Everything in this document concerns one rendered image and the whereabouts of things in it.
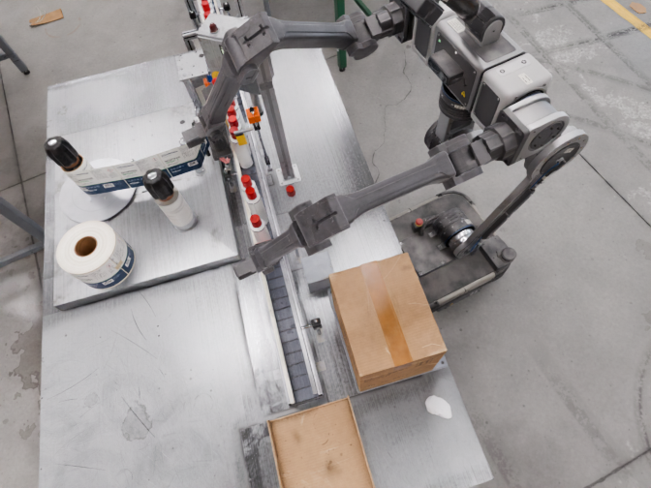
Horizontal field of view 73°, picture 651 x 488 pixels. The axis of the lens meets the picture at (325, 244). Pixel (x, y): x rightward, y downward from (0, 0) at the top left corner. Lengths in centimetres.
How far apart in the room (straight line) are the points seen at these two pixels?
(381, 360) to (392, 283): 22
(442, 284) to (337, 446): 107
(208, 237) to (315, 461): 84
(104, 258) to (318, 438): 90
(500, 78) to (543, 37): 273
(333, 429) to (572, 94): 276
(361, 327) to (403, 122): 207
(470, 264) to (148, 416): 157
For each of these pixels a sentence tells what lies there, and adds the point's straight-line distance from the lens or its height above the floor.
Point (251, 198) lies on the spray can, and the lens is 149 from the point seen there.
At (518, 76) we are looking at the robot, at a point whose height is 153.
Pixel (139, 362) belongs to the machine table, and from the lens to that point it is 165.
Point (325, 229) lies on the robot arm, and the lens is 87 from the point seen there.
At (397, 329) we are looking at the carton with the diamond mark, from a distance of 121.
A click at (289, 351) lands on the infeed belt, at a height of 88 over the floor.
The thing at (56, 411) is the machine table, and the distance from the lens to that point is 176.
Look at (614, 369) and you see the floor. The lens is 264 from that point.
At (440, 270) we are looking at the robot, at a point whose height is 24.
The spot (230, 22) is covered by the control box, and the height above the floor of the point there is 148.
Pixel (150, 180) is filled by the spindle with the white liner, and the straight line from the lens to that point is 150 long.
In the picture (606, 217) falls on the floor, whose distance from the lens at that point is 298.
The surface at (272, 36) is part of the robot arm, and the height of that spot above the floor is 163.
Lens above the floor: 228
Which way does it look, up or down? 63 degrees down
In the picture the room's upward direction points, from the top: 9 degrees counter-clockwise
